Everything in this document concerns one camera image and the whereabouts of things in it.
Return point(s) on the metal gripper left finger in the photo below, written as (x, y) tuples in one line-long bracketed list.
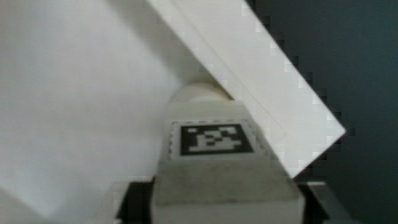
[(130, 203)]

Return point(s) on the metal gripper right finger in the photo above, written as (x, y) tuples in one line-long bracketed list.
[(324, 211)]

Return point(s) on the white table leg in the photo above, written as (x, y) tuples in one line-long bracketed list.
[(220, 182)]

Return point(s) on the white square table top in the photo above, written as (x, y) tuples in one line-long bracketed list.
[(98, 56)]

